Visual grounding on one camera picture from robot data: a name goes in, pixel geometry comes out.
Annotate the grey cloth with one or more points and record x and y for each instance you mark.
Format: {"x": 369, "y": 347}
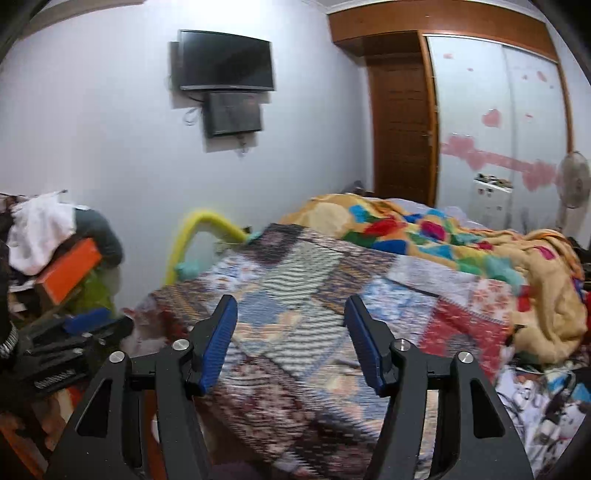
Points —
{"x": 104, "y": 235}

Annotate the colourful fleece blanket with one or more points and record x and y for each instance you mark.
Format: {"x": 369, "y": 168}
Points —
{"x": 545, "y": 267}

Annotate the orange box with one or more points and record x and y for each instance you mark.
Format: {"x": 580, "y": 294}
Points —
{"x": 69, "y": 270}

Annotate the patchwork bedspread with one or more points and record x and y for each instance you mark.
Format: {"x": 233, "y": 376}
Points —
{"x": 295, "y": 277}

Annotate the standing fan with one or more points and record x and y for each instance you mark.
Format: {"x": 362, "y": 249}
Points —
{"x": 574, "y": 177}

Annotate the small black monitor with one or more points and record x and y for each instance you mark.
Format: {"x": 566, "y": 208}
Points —
{"x": 233, "y": 114}

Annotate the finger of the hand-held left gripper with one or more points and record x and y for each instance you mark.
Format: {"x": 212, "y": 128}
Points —
{"x": 113, "y": 330}
{"x": 87, "y": 321}

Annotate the wardrobe with white doors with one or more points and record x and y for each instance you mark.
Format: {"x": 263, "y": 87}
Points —
{"x": 480, "y": 101}

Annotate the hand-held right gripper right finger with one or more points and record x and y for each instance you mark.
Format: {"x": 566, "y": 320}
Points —
{"x": 364, "y": 342}

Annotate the green floral bag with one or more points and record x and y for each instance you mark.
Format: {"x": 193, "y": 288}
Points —
{"x": 94, "y": 293}

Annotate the black wall television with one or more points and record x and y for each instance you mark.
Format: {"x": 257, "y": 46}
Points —
{"x": 225, "y": 59}

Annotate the yellow foam tube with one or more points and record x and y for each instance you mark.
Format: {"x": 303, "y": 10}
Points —
{"x": 184, "y": 233}

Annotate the wooden door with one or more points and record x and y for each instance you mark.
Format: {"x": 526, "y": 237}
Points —
{"x": 401, "y": 134}

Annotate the printed white cloth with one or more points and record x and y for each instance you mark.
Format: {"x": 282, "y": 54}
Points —
{"x": 540, "y": 415}

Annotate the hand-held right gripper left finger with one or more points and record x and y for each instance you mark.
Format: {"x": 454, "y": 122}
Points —
{"x": 220, "y": 342}

